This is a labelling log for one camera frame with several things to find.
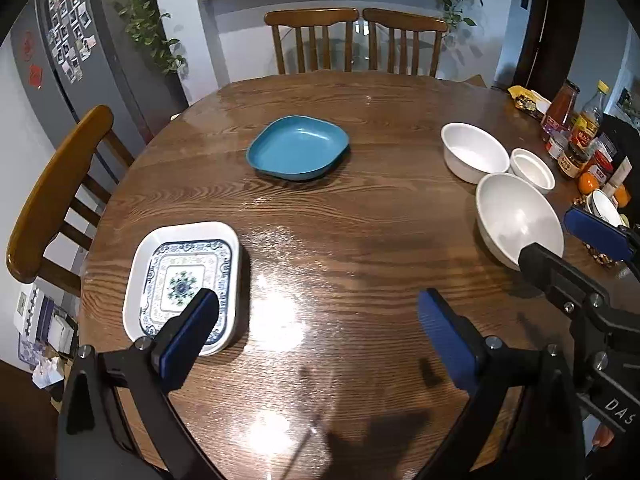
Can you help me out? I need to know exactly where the large white bowl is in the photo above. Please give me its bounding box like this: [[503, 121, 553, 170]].
[[475, 172, 564, 271]]

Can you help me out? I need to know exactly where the small white ramekin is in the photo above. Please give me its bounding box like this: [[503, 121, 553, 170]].
[[509, 148, 555, 195]]

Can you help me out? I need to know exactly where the medium white bowl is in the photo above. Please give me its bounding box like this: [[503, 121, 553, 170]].
[[440, 122, 510, 184]]

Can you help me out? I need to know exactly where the blue dish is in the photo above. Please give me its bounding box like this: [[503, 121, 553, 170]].
[[246, 115, 349, 181]]

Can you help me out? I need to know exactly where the small patterned square plate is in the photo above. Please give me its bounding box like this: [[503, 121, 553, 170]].
[[138, 238, 239, 356]]

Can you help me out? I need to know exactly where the person's hand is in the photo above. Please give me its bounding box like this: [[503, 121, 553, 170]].
[[592, 422, 615, 448]]

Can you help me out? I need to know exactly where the white bowl with black rim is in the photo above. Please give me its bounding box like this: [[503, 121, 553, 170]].
[[587, 190, 623, 228]]

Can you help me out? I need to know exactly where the orange fruit right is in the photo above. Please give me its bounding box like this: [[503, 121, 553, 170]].
[[614, 184, 631, 208]]

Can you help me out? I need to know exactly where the orange fruit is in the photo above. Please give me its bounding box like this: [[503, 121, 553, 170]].
[[577, 171, 600, 196], [614, 184, 631, 208]]

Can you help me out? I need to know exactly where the wooden bead trivet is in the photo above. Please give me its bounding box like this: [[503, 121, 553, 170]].
[[573, 195, 615, 270]]

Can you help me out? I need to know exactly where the beige tube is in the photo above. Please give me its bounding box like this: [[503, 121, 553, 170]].
[[602, 157, 632, 197]]

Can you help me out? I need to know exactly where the orange fruit front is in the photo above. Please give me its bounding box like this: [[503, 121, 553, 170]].
[[577, 171, 600, 196]]

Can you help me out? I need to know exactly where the red lid chili jar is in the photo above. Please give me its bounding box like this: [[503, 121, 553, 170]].
[[586, 151, 613, 188]]

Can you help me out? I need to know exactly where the brown sauce jar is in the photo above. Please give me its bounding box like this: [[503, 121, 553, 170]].
[[556, 143, 588, 179]]

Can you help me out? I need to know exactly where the small white label jar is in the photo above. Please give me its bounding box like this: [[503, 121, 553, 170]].
[[546, 136, 568, 159]]

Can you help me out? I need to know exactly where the black bag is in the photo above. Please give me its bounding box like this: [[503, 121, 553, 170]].
[[599, 114, 640, 198]]

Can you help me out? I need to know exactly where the vinegar bottle yellow cap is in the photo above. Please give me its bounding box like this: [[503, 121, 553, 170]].
[[570, 80, 610, 152]]

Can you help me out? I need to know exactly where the red sauce bottle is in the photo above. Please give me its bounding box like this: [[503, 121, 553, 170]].
[[540, 79, 580, 142]]

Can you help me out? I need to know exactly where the yellow snack packet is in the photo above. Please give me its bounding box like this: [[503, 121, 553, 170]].
[[508, 86, 551, 115]]

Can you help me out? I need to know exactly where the dark door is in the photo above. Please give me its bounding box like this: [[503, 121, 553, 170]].
[[513, 0, 586, 100]]

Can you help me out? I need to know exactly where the wooden chair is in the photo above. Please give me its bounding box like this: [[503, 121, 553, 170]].
[[264, 8, 360, 75], [362, 8, 448, 78], [6, 105, 134, 297]]

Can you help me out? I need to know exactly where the hanging green plant right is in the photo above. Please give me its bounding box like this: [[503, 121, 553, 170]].
[[440, 0, 484, 34]]

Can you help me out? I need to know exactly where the hanging green plant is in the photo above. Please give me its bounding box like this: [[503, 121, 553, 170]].
[[440, 0, 484, 34], [111, 0, 186, 75]]

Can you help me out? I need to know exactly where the back wooden chair right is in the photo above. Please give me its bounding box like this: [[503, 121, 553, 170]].
[[362, 8, 448, 78]]

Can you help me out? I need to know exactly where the grey refrigerator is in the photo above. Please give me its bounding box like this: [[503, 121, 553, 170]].
[[10, 0, 186, 154]]

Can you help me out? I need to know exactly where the back wooden chair left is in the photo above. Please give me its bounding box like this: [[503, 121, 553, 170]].
[[264, 8, 360, 75]]

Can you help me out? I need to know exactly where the hanging green plant left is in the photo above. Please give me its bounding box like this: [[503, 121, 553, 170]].
[[111, 0, 186, 75]]

